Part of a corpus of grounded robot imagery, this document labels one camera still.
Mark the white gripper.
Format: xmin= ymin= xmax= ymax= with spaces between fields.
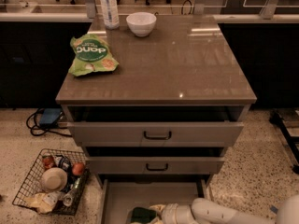
xmin=149 ymin=203 xmax=178 ymax=224

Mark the green and yellow sponge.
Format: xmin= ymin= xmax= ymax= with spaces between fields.
xmin=130 ymin=207 xmax=157 ymax=224

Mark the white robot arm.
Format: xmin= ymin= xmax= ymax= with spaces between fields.
xmin=148 ymin=195 xmax=299 ymax=224

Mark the grey bottom drawer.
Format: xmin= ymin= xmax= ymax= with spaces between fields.
xmin=97 ymin=175 xmax=210 ymax=224

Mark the grey drawer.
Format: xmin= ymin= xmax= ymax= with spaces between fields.
xmin=86 ymin=147 xmax=224 ymax=175
xmin=97 ymin=175 xmax=210 ymax=224
xmin=68 ymin=105 xmax=246 ymax=147

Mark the grey middle drawer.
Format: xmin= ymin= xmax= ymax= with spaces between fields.
xmin=86 ymin=147 xmax=224 ymax=175

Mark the grey drawer cabinet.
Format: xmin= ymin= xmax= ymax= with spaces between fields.
xmin=55 ymin=14 xmax=258 ymax=224

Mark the grey top drawer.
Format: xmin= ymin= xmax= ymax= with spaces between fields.
xmin=68 ymin=105 xmax=246 ymax=147

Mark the small clear bottle in basket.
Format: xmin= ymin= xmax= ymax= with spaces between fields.
xmin=63 ymin=178 xmax=81 ymax=207

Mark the red apple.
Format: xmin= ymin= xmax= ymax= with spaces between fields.
xmin=72 ymin=162 xmax=85 ymax=176

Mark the dark can in basket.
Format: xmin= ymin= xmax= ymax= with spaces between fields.
xmin=54 ymin=155 xmax=72 ymax=172

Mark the tan upturned bowl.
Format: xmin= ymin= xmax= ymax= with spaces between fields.
xmin=40 ymin=168 xmax=67 ymax=192

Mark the yellow snack bag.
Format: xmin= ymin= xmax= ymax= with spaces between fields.
xmin=24 ymin=192 xmax=60 ymax=214

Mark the red soda can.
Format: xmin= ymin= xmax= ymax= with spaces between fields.
xmin=42 ymin=154 xmax=56 ymax=170

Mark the blue power box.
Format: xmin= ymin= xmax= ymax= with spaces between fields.
xmin=39 ymin=108 xmax=62 ymax=128

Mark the green chip bag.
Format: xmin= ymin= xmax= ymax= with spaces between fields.
xmin=68 ymin=34 xmax=119 ymax=77

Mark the white ceramic bowl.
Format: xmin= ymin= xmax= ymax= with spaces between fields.
xmin=126 ymin=12 xmax=157 ymax=37

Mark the clear plastic water bottle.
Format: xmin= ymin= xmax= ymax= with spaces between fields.
xmin=100 ymin=0 xmax=120 ymax=29

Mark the black wire basket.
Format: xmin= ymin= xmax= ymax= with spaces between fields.
xmin=13 ymin=148 xmax=90 ymax=216

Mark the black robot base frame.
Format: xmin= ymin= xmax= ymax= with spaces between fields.
xmin=269 ymin=108 xmax=299 ymax=175

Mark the black floor cable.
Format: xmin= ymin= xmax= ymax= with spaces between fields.
xmin=25 ymin=107 xmax=73 ymax=138

